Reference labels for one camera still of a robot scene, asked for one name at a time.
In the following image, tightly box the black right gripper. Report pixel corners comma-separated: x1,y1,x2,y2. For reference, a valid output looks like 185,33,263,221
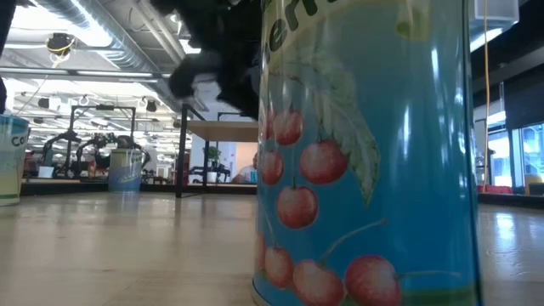
150,0,263,121

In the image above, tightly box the blue peas can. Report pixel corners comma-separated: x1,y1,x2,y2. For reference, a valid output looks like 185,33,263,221
108,148,144,193

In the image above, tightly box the blue cherries can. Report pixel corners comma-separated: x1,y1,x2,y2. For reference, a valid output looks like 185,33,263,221
250,0,484,306

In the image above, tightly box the corn can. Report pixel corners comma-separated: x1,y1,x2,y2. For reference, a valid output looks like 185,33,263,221
0,114,31,208

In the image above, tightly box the black background rig bar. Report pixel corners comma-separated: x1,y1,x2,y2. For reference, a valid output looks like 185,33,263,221
215,110,259,122

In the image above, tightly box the potted plant in white pot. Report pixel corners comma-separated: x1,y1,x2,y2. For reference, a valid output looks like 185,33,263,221
203,145,222,184

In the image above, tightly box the long silver light bar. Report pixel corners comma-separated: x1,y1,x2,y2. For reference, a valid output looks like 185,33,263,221
0,66,173,84

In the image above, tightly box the red bin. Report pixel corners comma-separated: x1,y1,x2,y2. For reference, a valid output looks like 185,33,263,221
475,184,513,196

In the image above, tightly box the wooden shelf with black frame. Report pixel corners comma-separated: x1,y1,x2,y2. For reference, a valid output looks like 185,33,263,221
175,104,260,199

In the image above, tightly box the silver spiral ventilation duct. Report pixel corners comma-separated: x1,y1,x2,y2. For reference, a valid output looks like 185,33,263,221
36,0,184,112

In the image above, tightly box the black metal rig frame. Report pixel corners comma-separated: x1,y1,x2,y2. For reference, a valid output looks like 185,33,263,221
66,105,137,178

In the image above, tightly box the black ceiling cable reel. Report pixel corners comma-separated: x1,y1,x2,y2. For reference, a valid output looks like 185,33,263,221
45,32,77,56

